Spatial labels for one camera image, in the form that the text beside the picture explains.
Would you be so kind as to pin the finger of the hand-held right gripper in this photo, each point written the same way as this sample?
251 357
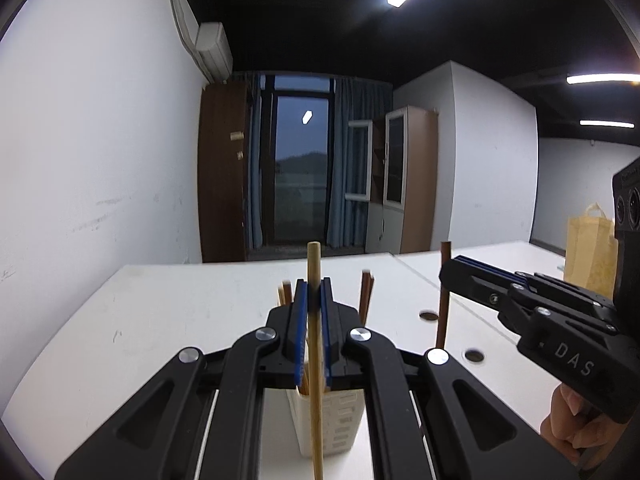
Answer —
475 285
500 267

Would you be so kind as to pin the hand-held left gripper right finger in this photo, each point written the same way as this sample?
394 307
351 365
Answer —
327 335

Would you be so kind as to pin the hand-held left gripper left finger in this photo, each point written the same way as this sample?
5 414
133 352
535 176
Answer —
300 335

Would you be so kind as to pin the dark brown wooden chopstick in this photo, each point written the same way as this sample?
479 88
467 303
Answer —
443 320
366 297

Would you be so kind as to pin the light bamboo chopstick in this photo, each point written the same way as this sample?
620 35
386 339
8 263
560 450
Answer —
315 410

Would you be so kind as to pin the cream slotted utensil holder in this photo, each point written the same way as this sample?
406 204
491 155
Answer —
342 420

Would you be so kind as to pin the person's right hand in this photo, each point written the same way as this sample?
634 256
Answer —
570 425

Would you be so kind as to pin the yellow paper bag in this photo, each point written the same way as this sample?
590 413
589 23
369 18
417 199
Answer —
590 255

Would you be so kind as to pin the wooden cabinet with glass door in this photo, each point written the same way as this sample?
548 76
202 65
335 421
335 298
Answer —
417 185

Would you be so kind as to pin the dark glass balcony door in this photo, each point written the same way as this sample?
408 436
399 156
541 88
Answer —
300 185

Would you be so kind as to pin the dark brown wardrobe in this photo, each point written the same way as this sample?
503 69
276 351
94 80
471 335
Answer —
222 185

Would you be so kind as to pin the blue-grey curtain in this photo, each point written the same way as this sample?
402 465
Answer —
342 160
256 170

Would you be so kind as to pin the white window sash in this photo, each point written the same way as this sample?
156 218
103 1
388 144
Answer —
359 125

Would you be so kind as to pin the white air conditioner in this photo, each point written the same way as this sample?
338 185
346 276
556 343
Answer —
215 50

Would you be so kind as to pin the white wall conduit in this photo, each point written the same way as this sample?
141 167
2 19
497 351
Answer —
175 5

